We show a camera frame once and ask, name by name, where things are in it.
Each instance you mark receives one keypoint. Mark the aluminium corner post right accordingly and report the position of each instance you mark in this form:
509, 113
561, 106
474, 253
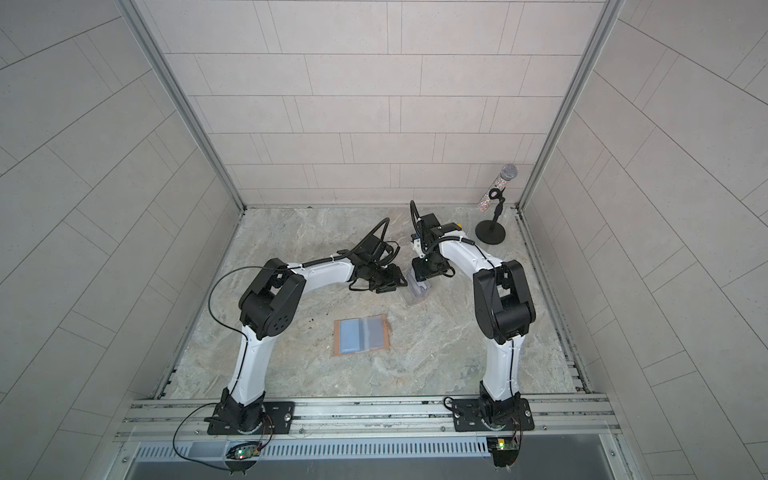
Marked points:
594, 46

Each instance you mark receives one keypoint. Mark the right circuit board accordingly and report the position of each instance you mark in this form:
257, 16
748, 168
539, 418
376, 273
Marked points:
504, 451

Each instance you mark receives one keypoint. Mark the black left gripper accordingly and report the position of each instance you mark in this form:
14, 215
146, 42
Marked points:
392, 282

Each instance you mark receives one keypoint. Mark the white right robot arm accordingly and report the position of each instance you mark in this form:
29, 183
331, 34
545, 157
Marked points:
504, 311

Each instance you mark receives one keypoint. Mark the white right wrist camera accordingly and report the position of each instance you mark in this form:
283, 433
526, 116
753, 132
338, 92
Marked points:
416, 245

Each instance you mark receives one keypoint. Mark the glittery silver microphone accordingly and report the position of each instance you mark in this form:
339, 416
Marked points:
508, 172

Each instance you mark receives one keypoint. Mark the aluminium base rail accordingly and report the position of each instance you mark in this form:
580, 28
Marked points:
376, 417

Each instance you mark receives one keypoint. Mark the aluminium corner post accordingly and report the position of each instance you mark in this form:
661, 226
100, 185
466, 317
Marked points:
139, 29
594, 46

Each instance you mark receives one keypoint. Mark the aluminium corner post left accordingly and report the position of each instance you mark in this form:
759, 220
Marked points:
139, 29

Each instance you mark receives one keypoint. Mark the black microphone stand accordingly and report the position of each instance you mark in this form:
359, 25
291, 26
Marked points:
491, 232

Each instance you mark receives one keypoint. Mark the left green circuit board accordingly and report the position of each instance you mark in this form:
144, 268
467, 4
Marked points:
244, 451

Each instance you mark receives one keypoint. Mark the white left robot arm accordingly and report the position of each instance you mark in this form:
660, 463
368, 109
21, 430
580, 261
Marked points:
268, 307

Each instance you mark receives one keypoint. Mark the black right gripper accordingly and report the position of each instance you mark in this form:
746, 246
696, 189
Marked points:
421, 271

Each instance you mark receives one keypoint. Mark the pink leather card holder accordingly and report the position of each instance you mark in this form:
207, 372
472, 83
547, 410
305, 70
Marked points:
359, 335

